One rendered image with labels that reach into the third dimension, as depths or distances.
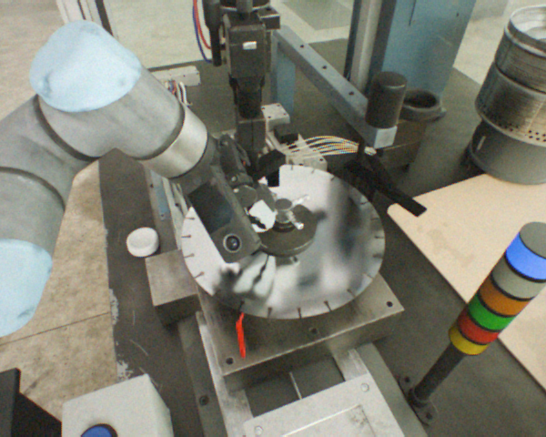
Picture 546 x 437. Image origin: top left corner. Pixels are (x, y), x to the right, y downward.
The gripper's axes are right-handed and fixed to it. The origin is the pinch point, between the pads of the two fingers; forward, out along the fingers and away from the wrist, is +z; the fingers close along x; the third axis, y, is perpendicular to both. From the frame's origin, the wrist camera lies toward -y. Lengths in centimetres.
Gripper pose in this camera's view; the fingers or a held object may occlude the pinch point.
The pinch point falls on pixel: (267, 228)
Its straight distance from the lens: 57.3
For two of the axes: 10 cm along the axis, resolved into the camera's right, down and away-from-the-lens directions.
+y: -2.8, -8.2, 5.0
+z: 4.3, 3.6, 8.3
